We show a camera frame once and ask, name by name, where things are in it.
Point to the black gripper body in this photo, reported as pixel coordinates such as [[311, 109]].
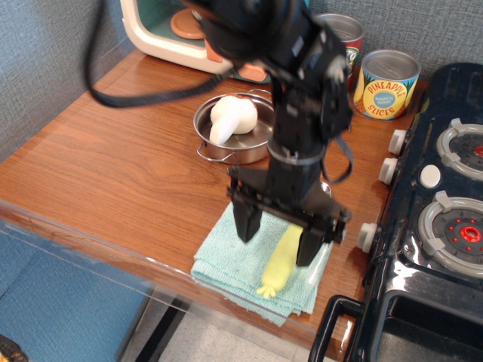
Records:
[[291, 189]]

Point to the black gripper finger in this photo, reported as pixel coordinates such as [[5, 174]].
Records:
[[310, 243], [247, 220]]

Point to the spoon with yellow-green handle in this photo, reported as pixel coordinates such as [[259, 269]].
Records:
[[282, 264]]

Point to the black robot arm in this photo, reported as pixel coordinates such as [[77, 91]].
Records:
[[306, 62]]

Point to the light blue cloth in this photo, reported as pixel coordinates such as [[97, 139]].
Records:
[[237, 270]]

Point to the small steel pan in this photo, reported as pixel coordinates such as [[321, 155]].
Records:
[[238, 149]]

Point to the white toy mushroom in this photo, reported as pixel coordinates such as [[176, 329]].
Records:
[[232, 115]]

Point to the black toy stove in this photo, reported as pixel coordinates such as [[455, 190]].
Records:
[[423, 284]]

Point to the pineapple slices can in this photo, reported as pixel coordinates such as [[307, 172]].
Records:
[[386, 83]]

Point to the tomato sauce can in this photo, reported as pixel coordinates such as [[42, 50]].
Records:
[[350, 32]]

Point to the clear acrylic barrier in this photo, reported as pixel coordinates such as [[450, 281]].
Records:
[[102, 212]]

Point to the teal toy microwave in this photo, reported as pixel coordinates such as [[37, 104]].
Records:
[[170, 31]]

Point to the orange object at corner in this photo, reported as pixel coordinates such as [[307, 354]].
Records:
[[11, 351]]

